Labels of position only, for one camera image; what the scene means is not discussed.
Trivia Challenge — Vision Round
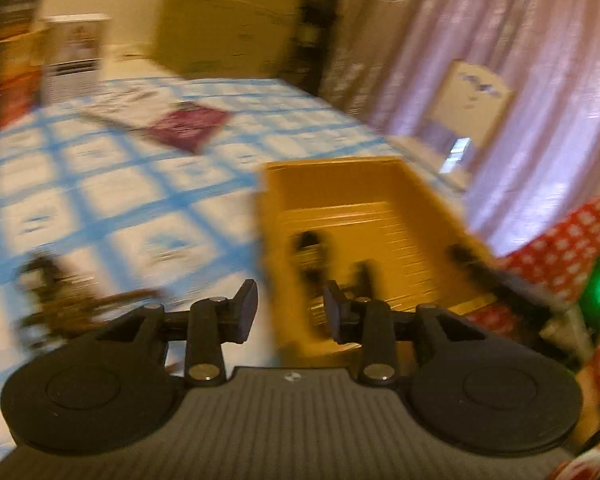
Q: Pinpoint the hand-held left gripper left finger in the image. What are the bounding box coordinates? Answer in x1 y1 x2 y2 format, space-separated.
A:
97 279 260 387

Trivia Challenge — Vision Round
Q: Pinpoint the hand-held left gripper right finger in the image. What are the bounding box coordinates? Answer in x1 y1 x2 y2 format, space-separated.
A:
322 280 486 387

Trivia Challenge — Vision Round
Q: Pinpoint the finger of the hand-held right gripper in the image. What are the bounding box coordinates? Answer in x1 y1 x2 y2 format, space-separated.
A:
447 244 541 311

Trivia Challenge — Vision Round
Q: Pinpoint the black wrist watch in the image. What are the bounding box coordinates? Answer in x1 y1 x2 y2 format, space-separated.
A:
292 230 331 286

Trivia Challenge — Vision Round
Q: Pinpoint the yellow plastic tray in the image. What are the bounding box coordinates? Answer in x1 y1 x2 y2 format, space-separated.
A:
257 156 503 368

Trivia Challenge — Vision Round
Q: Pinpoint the dark bead necklace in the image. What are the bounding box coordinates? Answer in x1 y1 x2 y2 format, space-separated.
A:
15 255 161 341

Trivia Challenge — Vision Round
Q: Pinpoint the red checkered cloth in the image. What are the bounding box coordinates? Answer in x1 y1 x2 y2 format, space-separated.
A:
470 195 600 480

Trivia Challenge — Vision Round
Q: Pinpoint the white wooden chair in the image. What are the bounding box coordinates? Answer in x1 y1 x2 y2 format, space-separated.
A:
390 59 516 191

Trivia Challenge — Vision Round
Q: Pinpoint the blue checked bed sheet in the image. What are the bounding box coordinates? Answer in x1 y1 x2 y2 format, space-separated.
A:
0 76 461 441

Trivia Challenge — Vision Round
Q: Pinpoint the maroon and white book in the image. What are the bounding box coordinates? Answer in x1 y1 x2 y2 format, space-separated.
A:
82 87 231 155

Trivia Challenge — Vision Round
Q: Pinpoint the pink patterned curtain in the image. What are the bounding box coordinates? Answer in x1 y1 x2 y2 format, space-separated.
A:
325 0 600 256

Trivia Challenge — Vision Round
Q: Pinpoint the large cardboard box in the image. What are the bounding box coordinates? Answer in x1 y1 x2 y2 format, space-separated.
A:
152 0 311 81

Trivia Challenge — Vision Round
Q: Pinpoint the white photo print box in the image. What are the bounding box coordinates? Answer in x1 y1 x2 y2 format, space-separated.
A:
42 14 112 106

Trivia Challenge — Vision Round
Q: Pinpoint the red instant noodle box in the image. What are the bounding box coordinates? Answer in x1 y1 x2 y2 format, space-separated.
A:
0 70 43 136

